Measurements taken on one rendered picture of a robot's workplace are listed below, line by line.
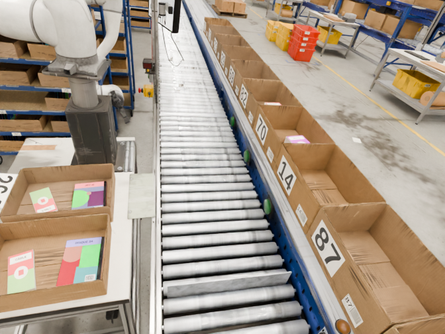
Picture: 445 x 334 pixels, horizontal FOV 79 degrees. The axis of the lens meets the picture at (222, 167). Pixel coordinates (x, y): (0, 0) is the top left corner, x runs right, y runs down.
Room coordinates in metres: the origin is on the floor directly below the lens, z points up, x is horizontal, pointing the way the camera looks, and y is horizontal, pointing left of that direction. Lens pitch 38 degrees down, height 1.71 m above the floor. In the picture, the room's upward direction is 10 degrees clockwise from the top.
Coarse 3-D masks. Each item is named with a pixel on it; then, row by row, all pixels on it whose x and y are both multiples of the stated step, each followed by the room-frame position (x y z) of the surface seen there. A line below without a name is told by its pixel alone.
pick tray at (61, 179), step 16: (32, 176) 0.84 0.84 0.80; (48, 176) 0.86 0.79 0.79; (64, 176) 0.88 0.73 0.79; (80, 176) 0.91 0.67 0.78; (96, 176) 0.93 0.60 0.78; (112, 176) 0.88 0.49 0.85; (16, 192) 0.72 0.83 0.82; (64, 192) 0.81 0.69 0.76; (112, 192) 0.79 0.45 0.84; (16, 208) 0.67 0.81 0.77; (32, 208) 0.70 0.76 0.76; (64, 208) 0.73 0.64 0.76; (96, 208) 0.69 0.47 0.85; (112, 208) 0.73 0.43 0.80
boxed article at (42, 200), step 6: (36, 192) 0.78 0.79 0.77; (42, 192) 0.78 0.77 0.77; (48, 192) 0.79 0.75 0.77; (36, 198) 0.74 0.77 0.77; (42, 198) 0.75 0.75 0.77; (48, 198) 0.75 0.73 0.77; (36, 204) 0.71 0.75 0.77; (42, 204) 0.72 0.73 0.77; (48, 204) 0.72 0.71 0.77; (54, 204) 0.73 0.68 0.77; (36, 210) 0.68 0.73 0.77; (42, 210) 0.69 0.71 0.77; (48, 210) 0.69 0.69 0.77; (54, 210) 0.70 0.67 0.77
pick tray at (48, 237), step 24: (72, 216) 0.63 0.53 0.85; (96, 216) 0.65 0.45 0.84; (0, 240) 0.52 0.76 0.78; (24, 240) 0.55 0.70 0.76; (48, 240) 0.57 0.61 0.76; (0, 264) 0.44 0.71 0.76; (48, 264) 0.47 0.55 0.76; (0, 288) 0.37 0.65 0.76; (48, 288) 0.35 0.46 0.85; (72, 288) 0.38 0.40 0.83; (96, 288) 0.40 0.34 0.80; (0, 312) 0.30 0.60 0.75
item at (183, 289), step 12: (252, 276) 0.53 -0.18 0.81; (264, 276) 0.54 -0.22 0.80; (276, 276) 0.56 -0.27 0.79; (288, 276) 0.57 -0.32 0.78; (168, 288) 0.44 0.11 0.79; (180, 288) 0.46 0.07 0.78; (192, 288) 0.47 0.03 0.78; (204, 288) 0.48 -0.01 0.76; (216, 288) 0.49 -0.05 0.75; (228, 288) 0.51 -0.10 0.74; (240, 288) 0.52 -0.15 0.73
